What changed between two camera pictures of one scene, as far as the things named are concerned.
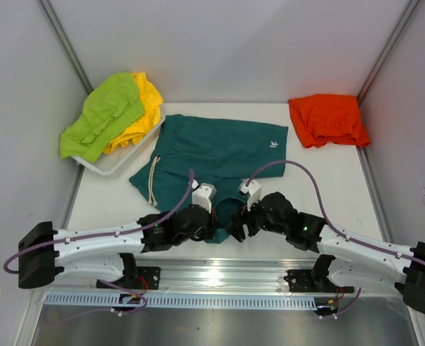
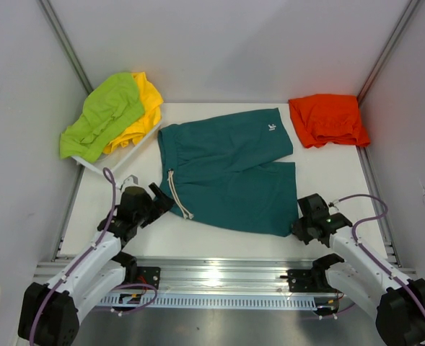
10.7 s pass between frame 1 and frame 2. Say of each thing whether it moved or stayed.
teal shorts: moved
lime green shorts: stayed
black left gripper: moved
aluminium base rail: stayed
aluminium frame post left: stayed
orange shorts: stayed
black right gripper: moved
